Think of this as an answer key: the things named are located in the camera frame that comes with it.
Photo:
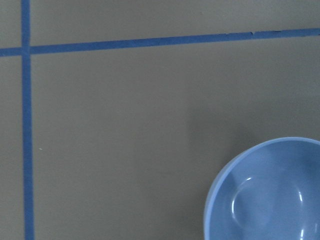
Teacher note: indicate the blue bowl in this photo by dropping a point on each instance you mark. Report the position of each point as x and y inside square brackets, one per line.
[268, 192]

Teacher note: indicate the brown paper table cover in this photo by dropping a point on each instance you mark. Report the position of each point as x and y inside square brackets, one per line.
[117, 115]

